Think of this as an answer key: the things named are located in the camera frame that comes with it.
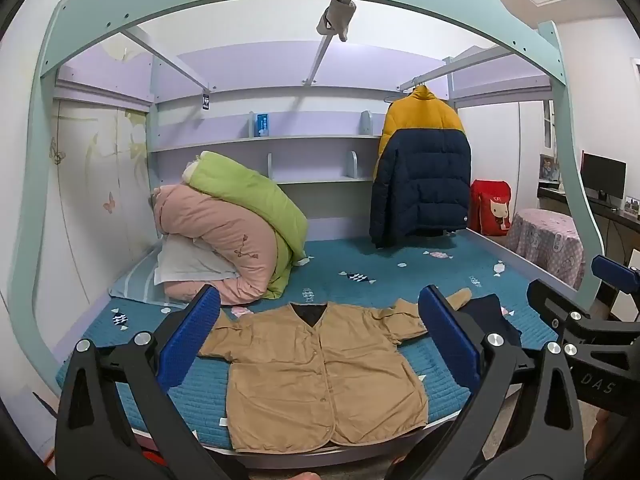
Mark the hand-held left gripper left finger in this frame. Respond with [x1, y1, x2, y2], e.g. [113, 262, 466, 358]
[55, 285, 251, 480]

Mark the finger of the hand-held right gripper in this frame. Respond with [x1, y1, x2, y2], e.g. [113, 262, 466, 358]
[527, 279, 601, 341]
[591, 255, 640, 291]

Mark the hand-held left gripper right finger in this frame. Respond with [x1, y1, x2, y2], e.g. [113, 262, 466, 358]
[385, 285, 584, 480]

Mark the tan button jacket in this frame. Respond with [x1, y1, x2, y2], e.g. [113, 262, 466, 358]
[197, 287, 473, 453]

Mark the person's right forearm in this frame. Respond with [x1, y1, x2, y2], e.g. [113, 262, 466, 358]
[586, 410, 640, 480]

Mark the dark desk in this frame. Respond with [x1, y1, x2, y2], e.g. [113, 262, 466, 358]
[537, 182, 640, 273]

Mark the navy folded garment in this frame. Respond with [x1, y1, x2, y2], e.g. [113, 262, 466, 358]
[460, 295, 523, 348]

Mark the white pillow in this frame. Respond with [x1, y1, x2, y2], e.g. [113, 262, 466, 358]
[154, 234, 241, 286]

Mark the table with pink patterned cloth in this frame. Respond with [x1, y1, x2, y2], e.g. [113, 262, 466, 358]
[505, 208, 586, 291]

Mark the light blue striped pillow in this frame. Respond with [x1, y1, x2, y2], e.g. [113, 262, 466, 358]
[107, 250, 201, 311]

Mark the black computer monitor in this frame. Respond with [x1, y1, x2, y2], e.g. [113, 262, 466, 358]
[580, 152, 627, 207]

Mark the pink quilt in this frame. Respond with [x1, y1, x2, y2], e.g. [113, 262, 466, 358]
[152, 184, 278, 307]

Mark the teal quilted bed mat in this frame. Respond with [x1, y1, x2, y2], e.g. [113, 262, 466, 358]
[57, 230, 551, 453]

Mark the green quilt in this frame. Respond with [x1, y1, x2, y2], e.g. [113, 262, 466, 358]
[182, 151, 308, 301]

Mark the yellow and navy puffer jacket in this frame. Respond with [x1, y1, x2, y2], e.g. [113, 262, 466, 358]
[369, 85, 473, 250]

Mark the lavender shelf unit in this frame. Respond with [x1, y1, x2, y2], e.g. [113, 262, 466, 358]
[145, 40, 453, 223]

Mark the teal bunk bed frame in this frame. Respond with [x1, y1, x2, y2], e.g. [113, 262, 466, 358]
[0, 0, 608, 411]

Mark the grey cloth on rail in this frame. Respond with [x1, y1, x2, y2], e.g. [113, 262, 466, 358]
[316, 0, 357, 42]

